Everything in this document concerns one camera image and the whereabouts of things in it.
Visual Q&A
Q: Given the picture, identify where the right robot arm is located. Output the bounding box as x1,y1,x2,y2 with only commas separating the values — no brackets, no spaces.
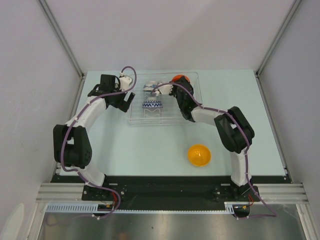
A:
170,75,255,201

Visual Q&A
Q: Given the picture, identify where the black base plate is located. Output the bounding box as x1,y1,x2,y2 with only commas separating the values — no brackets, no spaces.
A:
51,174,292,211

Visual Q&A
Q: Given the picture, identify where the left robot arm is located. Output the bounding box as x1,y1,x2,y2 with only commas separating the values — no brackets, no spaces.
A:
53,72,137,200

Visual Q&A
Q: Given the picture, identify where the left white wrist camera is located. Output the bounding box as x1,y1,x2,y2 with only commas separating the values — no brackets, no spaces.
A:
119,72,133,91

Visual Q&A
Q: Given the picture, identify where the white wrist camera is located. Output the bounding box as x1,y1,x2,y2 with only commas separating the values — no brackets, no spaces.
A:
119,72,133,91
151,83,173,96

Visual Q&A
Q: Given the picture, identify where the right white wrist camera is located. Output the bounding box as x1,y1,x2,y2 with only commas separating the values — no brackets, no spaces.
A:
151,83,173,96

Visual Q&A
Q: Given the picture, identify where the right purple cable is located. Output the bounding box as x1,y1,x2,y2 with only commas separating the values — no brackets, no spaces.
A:
150,83,278,221

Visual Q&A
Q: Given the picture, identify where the white slotted cable duct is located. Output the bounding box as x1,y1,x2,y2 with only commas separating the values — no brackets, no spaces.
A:
45,203,235,215

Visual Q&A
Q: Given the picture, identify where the clear plastic dish rack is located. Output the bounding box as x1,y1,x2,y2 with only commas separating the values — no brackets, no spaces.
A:
127,71,202,126

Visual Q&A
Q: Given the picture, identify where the orange plastic bowl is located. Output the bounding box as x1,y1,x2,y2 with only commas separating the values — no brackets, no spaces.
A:
171,74,190,82

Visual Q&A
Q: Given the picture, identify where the orange blue patterned bowl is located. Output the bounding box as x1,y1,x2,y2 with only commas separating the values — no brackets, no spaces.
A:
142,99,163,109

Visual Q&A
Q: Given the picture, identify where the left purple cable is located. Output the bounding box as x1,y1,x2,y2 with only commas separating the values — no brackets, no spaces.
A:
46,65,138,227

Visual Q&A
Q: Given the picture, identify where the blue floral white bowl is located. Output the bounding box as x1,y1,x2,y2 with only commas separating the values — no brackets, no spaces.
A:
142,81,158,92

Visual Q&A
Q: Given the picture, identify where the purple cable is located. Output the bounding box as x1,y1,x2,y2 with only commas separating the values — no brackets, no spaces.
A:
150,83,278,221
46,65,138,227

